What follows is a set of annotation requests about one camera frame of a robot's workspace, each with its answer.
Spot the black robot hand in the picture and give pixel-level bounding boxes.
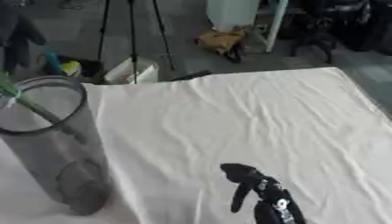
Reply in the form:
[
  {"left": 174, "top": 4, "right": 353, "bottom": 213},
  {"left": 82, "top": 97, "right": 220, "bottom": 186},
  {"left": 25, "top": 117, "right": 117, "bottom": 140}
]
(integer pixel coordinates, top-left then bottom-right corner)
[{"left": 219, "top": 163, "right": 308, "bottom": 224}]

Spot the grey mesh cylinder vase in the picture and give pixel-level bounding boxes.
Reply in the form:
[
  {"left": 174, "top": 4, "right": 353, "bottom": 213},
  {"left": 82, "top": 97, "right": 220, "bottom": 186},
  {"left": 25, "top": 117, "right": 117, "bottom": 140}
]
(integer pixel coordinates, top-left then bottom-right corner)
[{"left": 0, "top": 75, "right": 116, "bottom": 216}]

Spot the tan bag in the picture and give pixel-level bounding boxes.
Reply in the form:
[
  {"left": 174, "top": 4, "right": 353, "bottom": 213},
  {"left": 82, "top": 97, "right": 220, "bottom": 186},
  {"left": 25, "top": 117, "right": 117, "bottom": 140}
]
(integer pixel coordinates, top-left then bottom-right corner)
[{"left": 192, "top": 27, "right": 249, "bottom": 64}]

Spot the black chair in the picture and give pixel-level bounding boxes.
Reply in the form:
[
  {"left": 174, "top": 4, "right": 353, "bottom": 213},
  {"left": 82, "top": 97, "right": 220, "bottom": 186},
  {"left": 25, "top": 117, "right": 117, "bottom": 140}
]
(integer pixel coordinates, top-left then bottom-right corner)
[{"left": 289, "top": 0, "right": 392, "bottom": 65}]

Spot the white open box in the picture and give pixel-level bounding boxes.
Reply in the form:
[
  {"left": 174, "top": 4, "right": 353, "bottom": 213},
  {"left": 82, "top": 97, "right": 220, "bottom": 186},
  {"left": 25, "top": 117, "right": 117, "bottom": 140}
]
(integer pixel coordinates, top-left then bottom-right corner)
[{"left": 102, "top": 57, "right": 161, "bottom": 85}]

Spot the white board panel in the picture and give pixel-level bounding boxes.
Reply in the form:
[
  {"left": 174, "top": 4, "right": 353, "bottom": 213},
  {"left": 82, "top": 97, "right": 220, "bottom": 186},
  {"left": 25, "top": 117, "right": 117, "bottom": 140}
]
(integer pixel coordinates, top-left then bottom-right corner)
[{"left": 205, "top": 0, "right": 263, "bottom": 32}]

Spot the black bag with yellow item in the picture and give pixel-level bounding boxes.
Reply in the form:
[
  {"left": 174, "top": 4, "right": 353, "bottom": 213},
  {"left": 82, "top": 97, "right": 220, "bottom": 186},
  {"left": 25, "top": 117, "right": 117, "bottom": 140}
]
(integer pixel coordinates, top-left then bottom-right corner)
[{"left": 38, "top": 52, "right": 106, "bottom": 79}]

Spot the green flower stem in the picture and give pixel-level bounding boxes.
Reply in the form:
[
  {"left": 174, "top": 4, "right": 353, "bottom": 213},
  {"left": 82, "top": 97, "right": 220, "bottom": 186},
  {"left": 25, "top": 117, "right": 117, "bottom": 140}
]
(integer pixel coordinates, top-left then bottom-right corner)
[{"left": 0, "top": 72, "right": 67, "bottom": 125}]

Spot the black camera tripod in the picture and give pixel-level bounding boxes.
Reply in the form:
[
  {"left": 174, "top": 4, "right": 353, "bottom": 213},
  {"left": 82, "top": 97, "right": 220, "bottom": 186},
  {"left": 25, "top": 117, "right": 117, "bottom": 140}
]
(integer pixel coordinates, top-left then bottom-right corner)
[{"left": 94, "top": 0, "right": 178, "bottom": 85}]

